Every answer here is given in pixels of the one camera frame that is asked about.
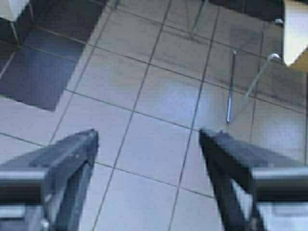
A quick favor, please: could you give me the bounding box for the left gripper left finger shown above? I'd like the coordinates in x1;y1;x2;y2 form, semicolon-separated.
0;129;99;231

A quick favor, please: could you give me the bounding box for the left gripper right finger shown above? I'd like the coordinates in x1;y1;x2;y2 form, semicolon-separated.
199;128;308;231

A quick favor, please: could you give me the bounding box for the light wooden chair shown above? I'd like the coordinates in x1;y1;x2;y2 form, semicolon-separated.
187;0;308;125

